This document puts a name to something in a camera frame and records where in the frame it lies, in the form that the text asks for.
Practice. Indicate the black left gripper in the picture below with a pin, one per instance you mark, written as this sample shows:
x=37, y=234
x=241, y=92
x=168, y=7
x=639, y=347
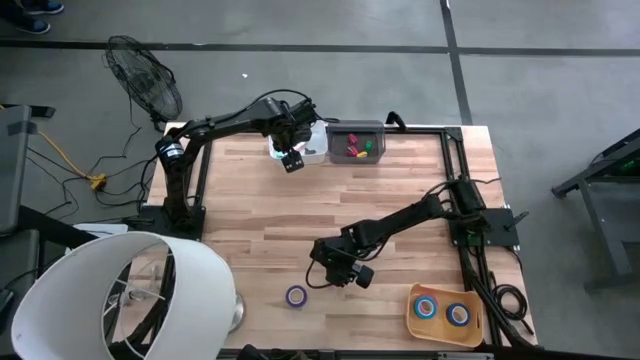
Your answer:
x=295, y=125

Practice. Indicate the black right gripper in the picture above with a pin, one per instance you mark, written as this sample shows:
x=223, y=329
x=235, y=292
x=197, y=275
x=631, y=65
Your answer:
x=340, y=260

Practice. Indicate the teal stapler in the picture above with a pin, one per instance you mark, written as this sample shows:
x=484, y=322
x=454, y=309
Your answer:
x=277, y=155

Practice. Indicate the red staple remover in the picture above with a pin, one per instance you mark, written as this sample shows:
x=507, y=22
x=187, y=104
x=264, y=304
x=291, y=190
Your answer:
x=353, y=138
x=352, y=150

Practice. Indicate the yellow staple remover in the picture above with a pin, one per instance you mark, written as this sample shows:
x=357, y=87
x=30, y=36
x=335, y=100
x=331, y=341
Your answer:
x=362, y=154

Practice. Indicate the green staple remover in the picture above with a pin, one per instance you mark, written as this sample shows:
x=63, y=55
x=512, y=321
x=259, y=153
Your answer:
x=369, y=146

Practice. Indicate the light blue tape roll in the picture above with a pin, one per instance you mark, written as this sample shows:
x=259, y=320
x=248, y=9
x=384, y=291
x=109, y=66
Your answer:
x=417, y=306

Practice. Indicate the dark blue tape roll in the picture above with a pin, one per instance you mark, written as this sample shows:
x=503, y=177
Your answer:
x=450, y=314

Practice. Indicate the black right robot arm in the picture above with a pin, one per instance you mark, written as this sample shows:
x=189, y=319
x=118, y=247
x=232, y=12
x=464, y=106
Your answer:
x=400, y=220

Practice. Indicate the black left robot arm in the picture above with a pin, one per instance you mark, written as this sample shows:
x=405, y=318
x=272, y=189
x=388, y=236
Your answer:
x=177, y=175

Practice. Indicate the purple tape roll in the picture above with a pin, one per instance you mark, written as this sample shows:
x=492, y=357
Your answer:
x=289, y=296

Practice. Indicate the white plastic bin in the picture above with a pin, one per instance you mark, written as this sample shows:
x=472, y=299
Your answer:
x=320, y=142

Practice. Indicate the grey translucent plastic bin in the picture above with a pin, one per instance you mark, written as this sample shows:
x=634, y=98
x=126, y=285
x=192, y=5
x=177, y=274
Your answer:
x=340, y=150

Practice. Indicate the silver lamp base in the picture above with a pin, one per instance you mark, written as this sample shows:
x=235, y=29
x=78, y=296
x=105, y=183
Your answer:
x=238, y=312

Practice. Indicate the tan plastic bin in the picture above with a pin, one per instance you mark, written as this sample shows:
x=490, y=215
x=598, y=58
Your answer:
x=442, y=332

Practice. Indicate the white lamp shade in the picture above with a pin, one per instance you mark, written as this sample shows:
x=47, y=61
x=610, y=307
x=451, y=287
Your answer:
x=200, y=300

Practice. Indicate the white flat box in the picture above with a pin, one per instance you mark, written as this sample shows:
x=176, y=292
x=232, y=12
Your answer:
x=102, y=230

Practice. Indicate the dark metal table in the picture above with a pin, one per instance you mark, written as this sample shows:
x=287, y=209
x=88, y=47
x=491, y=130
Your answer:
x=605, y=200

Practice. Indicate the person's shoe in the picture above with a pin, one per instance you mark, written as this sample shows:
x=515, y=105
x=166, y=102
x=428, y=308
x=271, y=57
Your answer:
x=30, y=26
x=45, y=6

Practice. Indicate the grey metal cabinet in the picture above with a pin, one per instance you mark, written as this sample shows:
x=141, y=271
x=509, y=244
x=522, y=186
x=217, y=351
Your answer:
x=12, y=170

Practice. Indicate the black frame clamp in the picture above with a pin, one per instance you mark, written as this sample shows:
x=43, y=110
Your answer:
x=396, y=120

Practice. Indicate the black aluminium table frame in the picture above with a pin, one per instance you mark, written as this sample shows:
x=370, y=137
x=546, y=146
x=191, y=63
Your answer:
x=452, y=150

